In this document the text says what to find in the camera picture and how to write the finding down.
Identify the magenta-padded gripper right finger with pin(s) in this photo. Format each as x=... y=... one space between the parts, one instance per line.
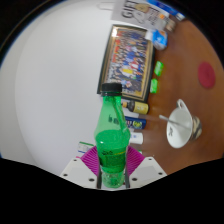
x=147 y=173

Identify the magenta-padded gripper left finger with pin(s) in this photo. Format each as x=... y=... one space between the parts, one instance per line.
x=78 y=173

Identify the green plastic drink bottle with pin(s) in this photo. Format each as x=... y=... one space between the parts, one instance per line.
x=111 y=150

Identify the white lotion bottle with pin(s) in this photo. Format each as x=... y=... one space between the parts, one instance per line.
x=136 y=138

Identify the dark blue pump bottle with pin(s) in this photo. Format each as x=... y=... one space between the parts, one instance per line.
x=136 y=123

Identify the metal spoon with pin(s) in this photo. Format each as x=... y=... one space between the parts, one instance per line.
x=170 y=120

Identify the brown pump bottle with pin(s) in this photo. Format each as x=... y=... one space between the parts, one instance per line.
x=138 y=107

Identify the flat round red coaster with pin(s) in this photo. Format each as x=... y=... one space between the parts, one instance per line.
x=206 y=75

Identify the framed group photo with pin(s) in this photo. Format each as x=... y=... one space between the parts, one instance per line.
x=128 y=60

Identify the blue tissue pack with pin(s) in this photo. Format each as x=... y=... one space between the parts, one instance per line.
x=159 y=38

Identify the small snack packet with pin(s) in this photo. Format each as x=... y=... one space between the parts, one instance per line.
x=169 y=23

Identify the white paper gift bag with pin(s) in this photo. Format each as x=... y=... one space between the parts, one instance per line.
x=133 y=11

